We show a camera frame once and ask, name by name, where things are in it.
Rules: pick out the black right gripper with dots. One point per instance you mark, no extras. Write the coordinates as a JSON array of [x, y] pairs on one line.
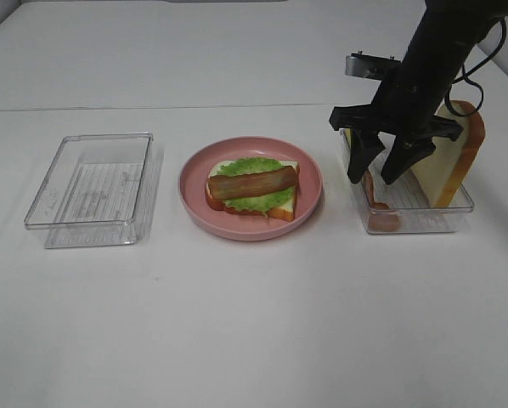
[[405, 105]]

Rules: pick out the yellow cheese slice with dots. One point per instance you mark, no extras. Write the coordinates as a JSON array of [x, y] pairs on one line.
[[347, 135]]

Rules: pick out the bacon strip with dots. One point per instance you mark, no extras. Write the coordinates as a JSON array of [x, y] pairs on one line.
[[381, 217], [224, 187]]

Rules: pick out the bread slice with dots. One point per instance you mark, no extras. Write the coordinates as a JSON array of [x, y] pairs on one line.
[[441, 174], [257, 186]]

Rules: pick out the green lettuce leaf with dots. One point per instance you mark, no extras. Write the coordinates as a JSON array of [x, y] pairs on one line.
[[280, 204]]

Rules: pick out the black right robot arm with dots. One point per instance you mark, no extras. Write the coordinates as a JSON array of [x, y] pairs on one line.
[[447, 33]]

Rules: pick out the right clear plastic tray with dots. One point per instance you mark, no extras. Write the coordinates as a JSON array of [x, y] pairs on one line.
[[406, 198]]

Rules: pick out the clear plastic tray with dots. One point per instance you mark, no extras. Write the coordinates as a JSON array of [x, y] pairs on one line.
[[406, 198], [98, 191]]

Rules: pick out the pink round plate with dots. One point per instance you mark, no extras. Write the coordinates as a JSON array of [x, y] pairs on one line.
[[191, 186]]

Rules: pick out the left clear plastic tray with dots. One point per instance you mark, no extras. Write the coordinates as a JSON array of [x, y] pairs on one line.
[[98, 191]]

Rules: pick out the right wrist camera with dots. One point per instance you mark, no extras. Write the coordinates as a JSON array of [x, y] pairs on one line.
[[368, 66]]

